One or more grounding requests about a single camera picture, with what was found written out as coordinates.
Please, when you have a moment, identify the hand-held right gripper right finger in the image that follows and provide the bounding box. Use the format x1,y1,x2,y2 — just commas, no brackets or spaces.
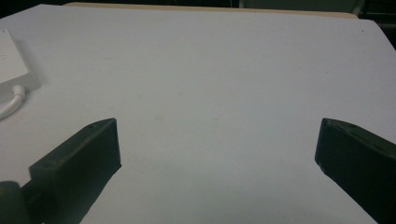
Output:
314,118,396,224

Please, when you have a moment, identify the white power cable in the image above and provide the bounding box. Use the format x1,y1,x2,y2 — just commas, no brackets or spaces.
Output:
0,84,26,121

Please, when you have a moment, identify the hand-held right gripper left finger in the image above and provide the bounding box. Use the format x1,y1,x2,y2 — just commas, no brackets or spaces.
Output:
21,118,122,224

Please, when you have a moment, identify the white power adapter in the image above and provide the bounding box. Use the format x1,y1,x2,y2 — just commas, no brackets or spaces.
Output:
0,29,42,105

